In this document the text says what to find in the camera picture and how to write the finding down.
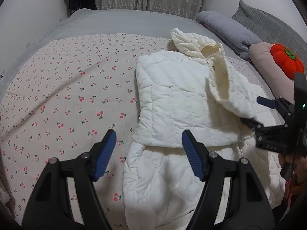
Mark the white quilted hooded jacket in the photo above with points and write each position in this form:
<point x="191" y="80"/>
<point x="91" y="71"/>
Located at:
<point x="194" y="88"/>

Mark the folded grey blanket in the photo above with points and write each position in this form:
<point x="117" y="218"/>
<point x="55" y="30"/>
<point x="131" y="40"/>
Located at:
<point x="233" y="33"/>

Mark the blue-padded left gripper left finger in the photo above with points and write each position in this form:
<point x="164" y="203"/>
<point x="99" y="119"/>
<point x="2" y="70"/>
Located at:
<point x="101" y="153"/>

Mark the cherry print bed sheet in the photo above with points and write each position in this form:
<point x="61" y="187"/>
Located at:
<point x="63" y="100"/>

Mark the grey bed cover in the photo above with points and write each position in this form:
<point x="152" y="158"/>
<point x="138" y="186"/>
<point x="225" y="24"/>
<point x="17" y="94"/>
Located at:
<point x="90" y="22"/>

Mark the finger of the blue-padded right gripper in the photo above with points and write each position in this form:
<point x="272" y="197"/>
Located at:
<point x="251" y="123"/>
<point x="267" y="102"/>

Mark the pink folded quilt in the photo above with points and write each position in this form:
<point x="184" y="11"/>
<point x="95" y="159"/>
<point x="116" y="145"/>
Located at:
<point x="279" y="84"/>

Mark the red pumpkin plush pillow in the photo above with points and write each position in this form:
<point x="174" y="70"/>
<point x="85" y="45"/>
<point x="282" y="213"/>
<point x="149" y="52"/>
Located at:
<point x="287" y="60"/>

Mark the person's right hand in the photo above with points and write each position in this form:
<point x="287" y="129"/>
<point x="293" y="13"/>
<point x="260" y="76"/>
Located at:
<point x="297" y="183"/>

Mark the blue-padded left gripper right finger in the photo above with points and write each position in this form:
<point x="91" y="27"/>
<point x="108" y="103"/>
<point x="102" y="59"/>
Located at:
<point x="196" y="153"/>

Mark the grey quilted pillow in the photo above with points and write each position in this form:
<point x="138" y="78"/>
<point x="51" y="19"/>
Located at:
<point x="270" y="29"/>

